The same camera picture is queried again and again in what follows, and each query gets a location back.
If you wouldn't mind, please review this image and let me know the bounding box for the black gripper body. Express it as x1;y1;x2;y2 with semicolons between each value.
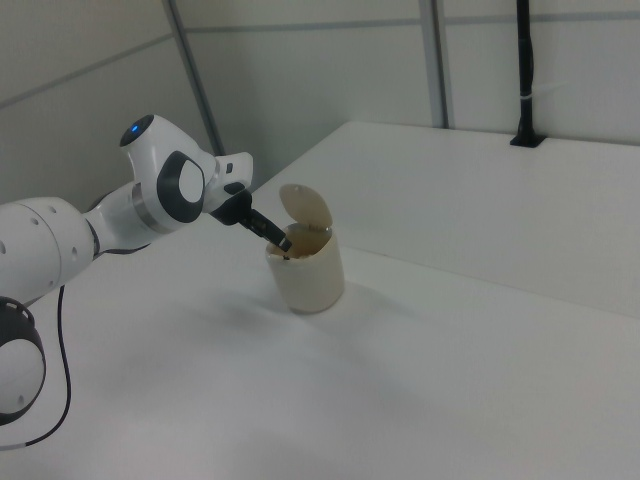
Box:
209;189;254;228

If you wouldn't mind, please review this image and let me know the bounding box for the small white lidded bin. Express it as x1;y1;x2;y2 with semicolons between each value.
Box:
263;183;347;316

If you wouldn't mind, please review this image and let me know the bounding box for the black pole with base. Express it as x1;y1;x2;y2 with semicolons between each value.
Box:
509;0;546;149

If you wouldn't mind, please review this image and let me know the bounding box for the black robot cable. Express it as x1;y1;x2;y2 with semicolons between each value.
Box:
0;239;152;451

